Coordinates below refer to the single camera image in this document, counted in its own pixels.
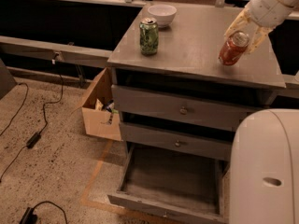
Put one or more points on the items inside cardboard box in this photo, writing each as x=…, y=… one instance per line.
x=107, y=108

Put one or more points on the cardboard box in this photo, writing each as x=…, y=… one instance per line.
x=98, y=121

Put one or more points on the black power adapter foreground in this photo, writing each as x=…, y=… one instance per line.
x=30, y=217

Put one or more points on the red coke can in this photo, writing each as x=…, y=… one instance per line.
x=233, y=48

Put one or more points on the grey drawer cabinet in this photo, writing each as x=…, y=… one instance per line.
x=195, y=88

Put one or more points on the black power adapter with cable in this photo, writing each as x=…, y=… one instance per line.
x=37, y=135

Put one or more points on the grey metal railing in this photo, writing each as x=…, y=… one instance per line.
x=59, y=52

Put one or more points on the grey open bottom drawer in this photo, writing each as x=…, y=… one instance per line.
x=173, y=185

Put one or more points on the white bowl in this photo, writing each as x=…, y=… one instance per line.
x=163, y=14

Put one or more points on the grey top drawer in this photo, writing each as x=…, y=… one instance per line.
x=179, y=108

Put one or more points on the green soda can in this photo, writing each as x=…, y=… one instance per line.
x=149, y=36

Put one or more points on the grey middle drawer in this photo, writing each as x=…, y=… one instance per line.
x=180, y=142

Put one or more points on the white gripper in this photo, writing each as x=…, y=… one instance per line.
x=265, y=9

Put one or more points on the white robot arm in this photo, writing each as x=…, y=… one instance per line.
x=264, y=167

